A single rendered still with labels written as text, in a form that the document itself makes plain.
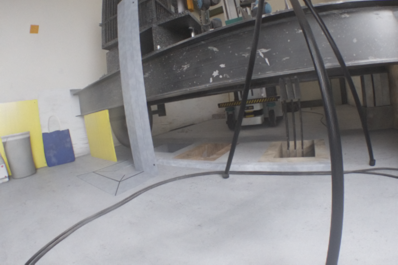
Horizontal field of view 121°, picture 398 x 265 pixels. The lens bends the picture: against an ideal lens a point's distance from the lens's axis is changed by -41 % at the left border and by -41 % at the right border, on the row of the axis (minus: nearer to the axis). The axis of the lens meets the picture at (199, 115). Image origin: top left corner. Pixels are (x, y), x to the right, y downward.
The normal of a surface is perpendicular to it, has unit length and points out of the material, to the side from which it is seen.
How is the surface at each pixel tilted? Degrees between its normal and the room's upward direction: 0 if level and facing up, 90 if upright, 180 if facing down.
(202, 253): 0
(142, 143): 90
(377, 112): 90
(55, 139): 86
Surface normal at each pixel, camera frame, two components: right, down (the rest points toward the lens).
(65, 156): 0.67, -0.03
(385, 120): -0.55, 0.13
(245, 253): -0.14, -0.99
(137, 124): -0.35, 0.11
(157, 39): 0.83, -0.08
